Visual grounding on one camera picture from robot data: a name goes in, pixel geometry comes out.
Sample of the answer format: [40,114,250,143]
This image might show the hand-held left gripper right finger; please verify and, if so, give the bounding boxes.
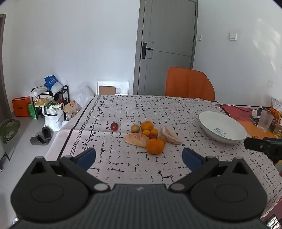
[168,147,254,194]

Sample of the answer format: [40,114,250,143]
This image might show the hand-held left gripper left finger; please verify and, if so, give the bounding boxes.
[27,147,110,194]

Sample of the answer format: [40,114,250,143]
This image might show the peeled grapefruit piece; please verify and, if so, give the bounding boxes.
[125,132,150,148]
[160,126,183,145]

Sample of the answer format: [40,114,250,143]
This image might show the large orange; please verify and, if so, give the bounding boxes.
[146,138,165,155]

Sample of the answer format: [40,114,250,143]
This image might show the white plate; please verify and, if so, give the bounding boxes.
[198,111,247,144]

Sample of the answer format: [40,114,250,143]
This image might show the ribbed clear glass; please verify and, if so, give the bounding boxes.
[258,109,274,132]

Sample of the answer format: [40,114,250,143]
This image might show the orange cartoon table mat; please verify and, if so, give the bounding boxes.
[215,103,282,139]

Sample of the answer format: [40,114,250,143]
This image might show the snack bag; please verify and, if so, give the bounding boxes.
[270,97,282,138]

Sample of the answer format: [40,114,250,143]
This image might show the grey slipper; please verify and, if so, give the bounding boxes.
[42,126,53,140]
[30,135,49,146]

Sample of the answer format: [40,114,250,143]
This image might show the white shopping bag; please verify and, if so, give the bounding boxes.
[43,103,65,132]

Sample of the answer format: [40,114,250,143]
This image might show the beige plastic bag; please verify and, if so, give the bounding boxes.
[63,100,83,120]

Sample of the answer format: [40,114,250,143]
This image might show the medium orange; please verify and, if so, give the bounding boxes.
[140,121,154,132]

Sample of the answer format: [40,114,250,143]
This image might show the white black-patterned tablecloth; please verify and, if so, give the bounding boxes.
[45,95,279,221]

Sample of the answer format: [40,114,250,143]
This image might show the clear plastic bag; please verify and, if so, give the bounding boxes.
[72,87,95,108]

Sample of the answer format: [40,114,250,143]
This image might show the black shoe rack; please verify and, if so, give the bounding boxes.
[31,85,71,119]

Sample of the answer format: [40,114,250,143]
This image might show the brown cardboard piece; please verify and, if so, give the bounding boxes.
[99,86,116,95]

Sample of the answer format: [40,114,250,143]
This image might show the green paper bag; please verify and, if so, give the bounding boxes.
[28,103,39,119]

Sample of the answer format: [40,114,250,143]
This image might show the black phone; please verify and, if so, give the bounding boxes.
[265,215,282,229]

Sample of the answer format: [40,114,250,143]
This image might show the yellow slippers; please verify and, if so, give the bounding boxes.
[35,98,51,107]

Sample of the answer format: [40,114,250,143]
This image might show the orange chair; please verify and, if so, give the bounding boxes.
[165,67,215,102]

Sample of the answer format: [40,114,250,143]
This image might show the white foam board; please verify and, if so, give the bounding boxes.
[96,81,129,95]

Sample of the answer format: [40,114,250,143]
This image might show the blue plastic bag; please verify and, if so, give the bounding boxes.
[44,75,62,94]

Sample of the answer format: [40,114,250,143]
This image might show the green cushion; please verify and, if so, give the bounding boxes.
[0,119,21,144]

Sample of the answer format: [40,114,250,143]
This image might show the orange box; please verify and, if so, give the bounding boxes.
[12,96,31,117]

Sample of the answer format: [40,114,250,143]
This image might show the dark wooden doorframe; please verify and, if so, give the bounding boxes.
[0,14,12,122]

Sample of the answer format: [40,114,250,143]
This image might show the grey door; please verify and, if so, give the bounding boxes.
[133,0,198,95]

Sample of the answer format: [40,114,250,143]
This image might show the red and yellow wires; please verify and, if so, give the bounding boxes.
[262,106,282,115]

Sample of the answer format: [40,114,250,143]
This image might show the black cable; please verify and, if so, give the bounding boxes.
[211,101,231,117]
[220,104,265,110]

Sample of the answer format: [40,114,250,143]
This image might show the black door handle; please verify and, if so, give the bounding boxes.
[142,42,154,59]

